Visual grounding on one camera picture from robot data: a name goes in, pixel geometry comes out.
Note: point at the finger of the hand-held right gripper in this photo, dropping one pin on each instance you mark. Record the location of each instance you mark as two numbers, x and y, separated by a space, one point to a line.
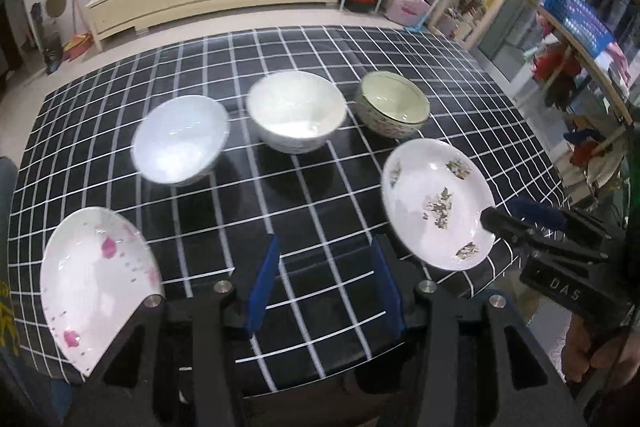
540 213
505 229

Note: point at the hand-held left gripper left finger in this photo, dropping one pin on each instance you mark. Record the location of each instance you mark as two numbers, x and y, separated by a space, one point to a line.
262 287

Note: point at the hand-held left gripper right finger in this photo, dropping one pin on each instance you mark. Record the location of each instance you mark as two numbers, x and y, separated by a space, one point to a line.
387 292

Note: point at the white plate green floral print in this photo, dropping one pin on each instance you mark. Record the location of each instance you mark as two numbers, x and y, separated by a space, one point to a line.
430 187

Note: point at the green patterned bowl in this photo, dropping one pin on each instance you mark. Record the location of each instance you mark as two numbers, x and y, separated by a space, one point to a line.
395 102

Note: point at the plain white bowl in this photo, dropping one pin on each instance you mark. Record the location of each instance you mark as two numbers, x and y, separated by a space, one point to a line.
175 142

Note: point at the white plate pink floral print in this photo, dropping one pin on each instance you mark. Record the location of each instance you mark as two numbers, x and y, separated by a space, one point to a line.
85 277

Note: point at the large white ribbed bowl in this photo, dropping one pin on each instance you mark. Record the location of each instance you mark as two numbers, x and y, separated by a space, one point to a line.
295 107

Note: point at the person's right hand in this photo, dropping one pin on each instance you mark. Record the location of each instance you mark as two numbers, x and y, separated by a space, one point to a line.
575 349

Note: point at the black white checkered tablecloth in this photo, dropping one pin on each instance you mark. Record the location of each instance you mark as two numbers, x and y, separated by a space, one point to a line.
300 207

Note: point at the red decorations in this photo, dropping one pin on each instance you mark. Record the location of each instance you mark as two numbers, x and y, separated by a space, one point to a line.
555 72

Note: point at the curved wooden shelf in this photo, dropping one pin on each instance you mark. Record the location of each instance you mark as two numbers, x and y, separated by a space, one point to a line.
585 57

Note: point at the blue plastic crate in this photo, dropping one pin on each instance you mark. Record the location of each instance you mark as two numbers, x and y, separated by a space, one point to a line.
580 14

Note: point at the pink bag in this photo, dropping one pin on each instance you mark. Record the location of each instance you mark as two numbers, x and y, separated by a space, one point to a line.
407 7

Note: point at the dark cloth with yellow print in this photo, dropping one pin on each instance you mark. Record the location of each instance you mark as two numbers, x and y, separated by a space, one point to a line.
7 317

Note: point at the broom with dustpan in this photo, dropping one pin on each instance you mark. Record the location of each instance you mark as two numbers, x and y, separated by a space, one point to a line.
77 37

